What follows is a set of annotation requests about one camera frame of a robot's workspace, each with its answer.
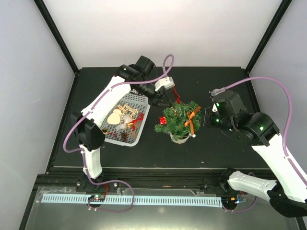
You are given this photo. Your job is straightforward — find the red gift box ornament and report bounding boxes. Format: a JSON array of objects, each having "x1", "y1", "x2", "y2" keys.
[{"x1": 159, "y1": 116, "x2": 167, "y2": 125}]

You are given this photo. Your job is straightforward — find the brown ribbon bow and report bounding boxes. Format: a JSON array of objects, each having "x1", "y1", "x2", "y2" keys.
[{"x1": 184, "y1": 106, "x2": 201, "y2": 138}]

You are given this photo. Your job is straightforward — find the white bead light string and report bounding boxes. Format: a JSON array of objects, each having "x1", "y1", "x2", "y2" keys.
[{"x1": 163, "y1": 105, "x2": 198, "y2": 139}]

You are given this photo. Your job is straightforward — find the small green christmas tree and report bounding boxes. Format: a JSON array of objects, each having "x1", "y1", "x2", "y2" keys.
[{"x1": 154, "y1": 101, "x2": 202, "y2": 137}]

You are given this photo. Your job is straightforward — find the white perforated plastic basket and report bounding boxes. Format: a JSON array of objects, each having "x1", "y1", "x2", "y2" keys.
[{"x1": 100, "y1": 90, "x2": 150, "y2": 147}]

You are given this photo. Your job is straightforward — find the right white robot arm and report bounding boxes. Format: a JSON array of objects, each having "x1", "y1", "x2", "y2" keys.
[{"x1": 203, "y1": 90, "x2": 307, "y2": 218}]

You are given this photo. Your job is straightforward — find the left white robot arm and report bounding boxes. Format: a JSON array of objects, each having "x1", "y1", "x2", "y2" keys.
[{"x1": 69, "y1": 56, "x2": 175, "y2": 191}]

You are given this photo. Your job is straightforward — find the gold merry christmas sign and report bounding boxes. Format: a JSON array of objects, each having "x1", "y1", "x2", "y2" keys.
[{"x1": 117, "y1": 103, "x2": 139, "y2": 120}]

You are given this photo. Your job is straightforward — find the white tree pot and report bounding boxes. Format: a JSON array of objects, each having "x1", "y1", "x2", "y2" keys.
[{"x1": 170, "y1": 133, "x2": 189, "y2": 144}]

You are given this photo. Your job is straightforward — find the white mesh bow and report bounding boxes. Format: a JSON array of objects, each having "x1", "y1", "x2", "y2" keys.
[{"x1": 116, "y1": 115, "x2": 132, "y2": 131}]

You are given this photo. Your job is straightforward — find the cream heart ornament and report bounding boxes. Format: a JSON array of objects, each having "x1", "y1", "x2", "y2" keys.
[{"x1": 107, "y1": 109, "x2": 122, "y2": 125}]

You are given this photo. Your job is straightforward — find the brown pine cone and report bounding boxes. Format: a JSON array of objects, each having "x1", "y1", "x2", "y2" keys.
[{"x1": 120, "y1": 132, "x2": 129, "y2": 142}]

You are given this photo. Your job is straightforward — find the red berry sprig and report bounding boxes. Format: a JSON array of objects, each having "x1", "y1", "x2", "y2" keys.
[{"x1": 109, "y1": 130, "x2": 118, "y2": 139}]

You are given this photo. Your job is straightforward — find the gold bell ornament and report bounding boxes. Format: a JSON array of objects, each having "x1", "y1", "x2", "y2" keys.
[{"x1": 102, "y1": 128, "x2": 109, "y2": 135}]

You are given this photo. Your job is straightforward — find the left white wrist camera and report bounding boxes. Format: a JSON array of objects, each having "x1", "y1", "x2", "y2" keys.
[{"x1": 154, "y1": 77, "x2": 175, "y2": 92}]

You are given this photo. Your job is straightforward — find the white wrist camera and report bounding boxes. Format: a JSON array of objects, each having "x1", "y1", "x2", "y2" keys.
[
  {"x1": 154, "y1": 77, "x2": 175, "y2": 92},
  {"x1": 209, "y1": 87, "x2": 225, "y2": 112}
]

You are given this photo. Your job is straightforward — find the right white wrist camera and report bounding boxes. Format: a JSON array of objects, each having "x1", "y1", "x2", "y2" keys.
[{"x1": 209, "y1": 87, "x2": 225, "y2": 112}]

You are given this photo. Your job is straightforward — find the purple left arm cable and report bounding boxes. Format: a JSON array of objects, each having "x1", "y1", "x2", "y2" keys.
[{"x1": 62, "y1": 54, "x2": 175, "y2": 213}]

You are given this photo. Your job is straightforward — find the white slotted cable duct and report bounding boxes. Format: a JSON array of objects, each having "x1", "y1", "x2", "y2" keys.
[{"x1": 41, "y1": 194, "x2": 223, "y2": 207}]

